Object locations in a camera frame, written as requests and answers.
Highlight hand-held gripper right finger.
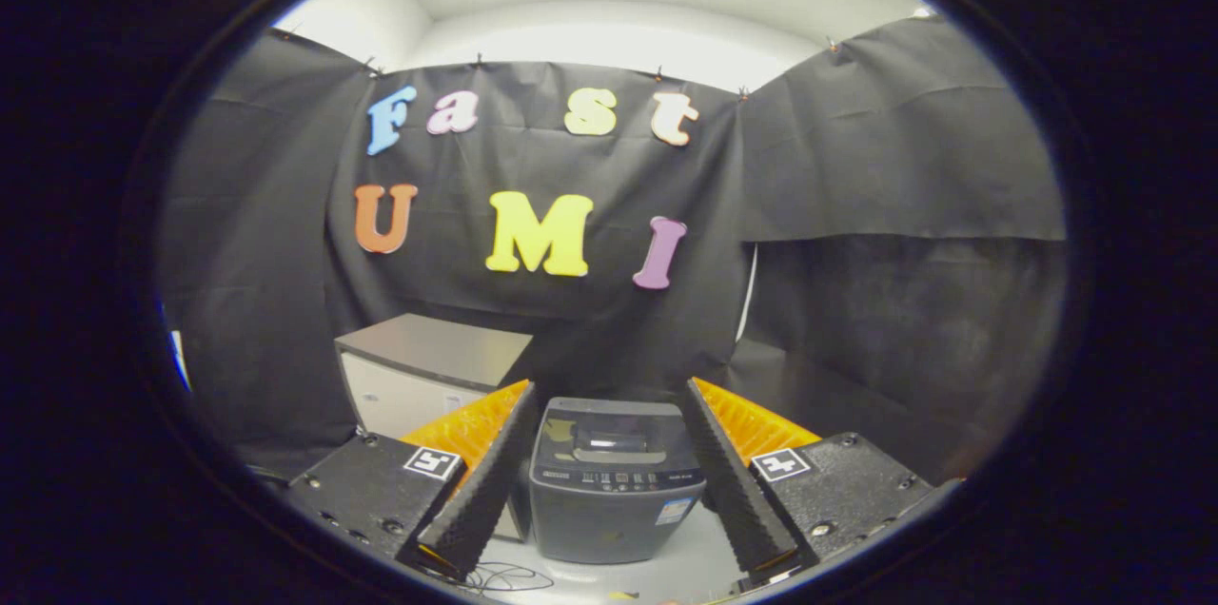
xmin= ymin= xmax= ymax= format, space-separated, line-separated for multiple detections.
xmin=682 ymin=376 xmax=940 ymax=579

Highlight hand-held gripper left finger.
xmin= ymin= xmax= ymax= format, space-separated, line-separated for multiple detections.
xmin=285 ymin=379 xmax=540 ymax=579

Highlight dark grey washing machine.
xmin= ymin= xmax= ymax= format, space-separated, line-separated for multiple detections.
xmin=528 ymin=459 xmax=708 ymax=567

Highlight dark washing machine lid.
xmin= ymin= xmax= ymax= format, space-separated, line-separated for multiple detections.
xmin=536 ymin=397 xmax=697 ymax=469

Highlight grey cabinet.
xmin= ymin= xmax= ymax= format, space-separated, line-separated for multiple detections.
xmin=333 ymin=312 xmax=535 ymax=545

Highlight black backdrop cloth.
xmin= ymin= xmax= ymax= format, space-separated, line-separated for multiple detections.
xmin=157 ymin=15 xmax=1067 ymax=484

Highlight thin dark floor cables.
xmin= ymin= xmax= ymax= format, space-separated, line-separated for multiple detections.
xmin=455 ymin=561 xmax=559 ymax=597

